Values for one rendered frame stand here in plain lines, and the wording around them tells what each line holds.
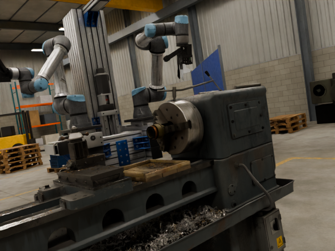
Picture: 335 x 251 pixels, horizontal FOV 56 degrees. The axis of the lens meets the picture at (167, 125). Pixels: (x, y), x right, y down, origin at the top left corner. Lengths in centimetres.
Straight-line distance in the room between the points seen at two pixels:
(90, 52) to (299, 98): 1058
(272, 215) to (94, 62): 165
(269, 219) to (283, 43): 1097
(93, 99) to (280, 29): 1096
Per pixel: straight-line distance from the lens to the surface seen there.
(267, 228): 215
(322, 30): 1222
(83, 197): 132
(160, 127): 176
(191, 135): 176
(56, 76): 234
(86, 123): 219
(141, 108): 239
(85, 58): 247
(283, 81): 1269
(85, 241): 144
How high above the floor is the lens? 120
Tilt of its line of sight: 3 degrees down
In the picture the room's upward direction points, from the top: 9 degrees counter-clockwise
